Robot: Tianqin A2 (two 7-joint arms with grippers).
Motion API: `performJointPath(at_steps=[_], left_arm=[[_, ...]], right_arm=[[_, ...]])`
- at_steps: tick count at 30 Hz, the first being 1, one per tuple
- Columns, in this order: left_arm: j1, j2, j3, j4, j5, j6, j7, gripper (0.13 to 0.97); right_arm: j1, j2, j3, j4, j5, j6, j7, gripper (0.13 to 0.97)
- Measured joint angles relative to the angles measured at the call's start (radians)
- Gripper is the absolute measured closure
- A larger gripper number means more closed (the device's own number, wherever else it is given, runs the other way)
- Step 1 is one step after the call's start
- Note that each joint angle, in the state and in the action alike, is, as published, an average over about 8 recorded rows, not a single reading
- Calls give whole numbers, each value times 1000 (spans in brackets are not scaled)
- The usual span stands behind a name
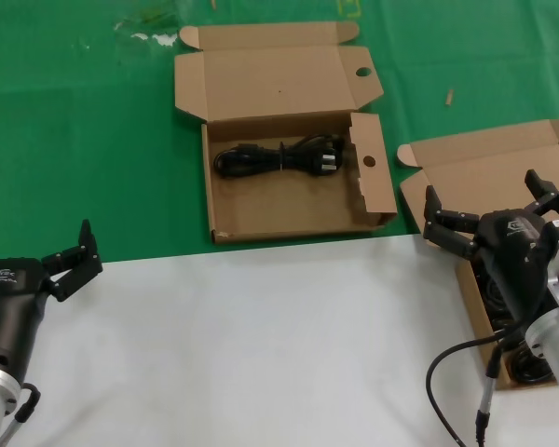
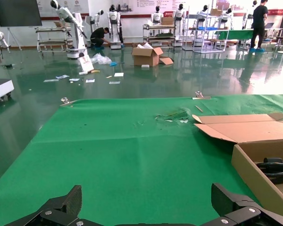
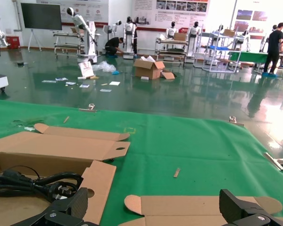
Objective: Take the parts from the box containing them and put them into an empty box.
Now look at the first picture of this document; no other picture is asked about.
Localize green table cloth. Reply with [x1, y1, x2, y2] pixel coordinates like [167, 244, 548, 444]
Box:
[0, 0, 559, 269]

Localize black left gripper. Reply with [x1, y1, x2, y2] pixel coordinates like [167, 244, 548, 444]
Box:
[0, 218, 104, 380]

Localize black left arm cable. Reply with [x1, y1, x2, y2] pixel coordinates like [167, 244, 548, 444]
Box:
[0, 381, 42, 447]

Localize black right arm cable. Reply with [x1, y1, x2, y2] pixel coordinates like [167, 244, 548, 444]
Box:
[425, 325, 530, 447]

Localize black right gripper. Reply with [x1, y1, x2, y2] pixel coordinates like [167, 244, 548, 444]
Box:
[423, 169, 559, 324]

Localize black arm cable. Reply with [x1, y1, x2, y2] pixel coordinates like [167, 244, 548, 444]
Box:
[0, 381, 42, 447]
[425, 325, 530, 447]

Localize cardboard box with round holes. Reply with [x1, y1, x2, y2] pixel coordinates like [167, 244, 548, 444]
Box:
[173, 20, 399, 245]

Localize clear plastic wrap scrap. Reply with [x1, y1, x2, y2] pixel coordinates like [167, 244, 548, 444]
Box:
[114, 8, 181, 47]

